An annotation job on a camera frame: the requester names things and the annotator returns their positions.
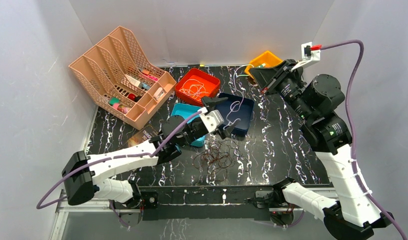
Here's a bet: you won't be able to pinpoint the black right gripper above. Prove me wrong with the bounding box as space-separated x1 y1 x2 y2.
249 59 313 122

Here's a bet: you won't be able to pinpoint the brown thin cable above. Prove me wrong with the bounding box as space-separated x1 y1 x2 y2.
193 139 244 183

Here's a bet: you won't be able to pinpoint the white thin cable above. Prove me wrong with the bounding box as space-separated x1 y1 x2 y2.
180 77 211 103

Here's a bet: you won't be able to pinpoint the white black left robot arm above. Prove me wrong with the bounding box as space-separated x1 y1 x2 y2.
62 96 234 208

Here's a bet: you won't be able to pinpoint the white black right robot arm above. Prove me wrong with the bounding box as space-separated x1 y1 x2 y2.
249 59 393 240

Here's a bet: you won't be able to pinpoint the navy blue square tray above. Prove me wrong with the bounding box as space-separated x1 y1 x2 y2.
215 93 255 136

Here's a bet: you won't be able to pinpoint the green white tube in bin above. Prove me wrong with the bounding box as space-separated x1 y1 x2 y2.
256 63 266 68

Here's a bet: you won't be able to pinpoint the yellow plastic bin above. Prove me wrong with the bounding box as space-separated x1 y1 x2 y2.
245 50 283 76

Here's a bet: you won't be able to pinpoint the cyan square tray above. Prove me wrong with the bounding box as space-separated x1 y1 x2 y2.
170 103 206 148

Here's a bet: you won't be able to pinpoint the red square tray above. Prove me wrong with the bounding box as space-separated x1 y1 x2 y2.
175 68 221 107

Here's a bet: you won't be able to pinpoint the pink marker in organizer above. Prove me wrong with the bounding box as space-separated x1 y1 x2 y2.
139 68 158 82

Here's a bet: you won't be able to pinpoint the three days to see book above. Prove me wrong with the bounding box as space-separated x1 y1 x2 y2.
127 124 158 147

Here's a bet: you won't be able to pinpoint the white box in organizer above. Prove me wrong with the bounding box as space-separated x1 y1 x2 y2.
125 74 142 88

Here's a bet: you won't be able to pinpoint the red ball in organizer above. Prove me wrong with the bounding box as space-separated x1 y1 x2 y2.
127 93 136 102

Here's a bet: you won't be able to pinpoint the peach plastic file organizer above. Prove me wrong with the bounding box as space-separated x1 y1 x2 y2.
69 26 177 130

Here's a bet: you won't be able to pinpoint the green pink tape rolls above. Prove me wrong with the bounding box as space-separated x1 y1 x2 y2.
107 97 131 114

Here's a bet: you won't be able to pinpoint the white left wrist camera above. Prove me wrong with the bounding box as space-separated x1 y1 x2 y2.
199 108 224 133

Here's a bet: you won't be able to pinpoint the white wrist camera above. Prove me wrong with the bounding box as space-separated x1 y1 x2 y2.
291 41 322 71
199 108 224 133

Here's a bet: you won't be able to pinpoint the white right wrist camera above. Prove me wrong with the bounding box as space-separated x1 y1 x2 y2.
291 41 322 71

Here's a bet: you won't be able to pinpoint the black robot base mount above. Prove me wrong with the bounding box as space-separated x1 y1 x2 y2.
110 185 304 228

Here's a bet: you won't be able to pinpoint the aluminium frame rail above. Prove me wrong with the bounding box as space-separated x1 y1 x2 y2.
57 186 339 212

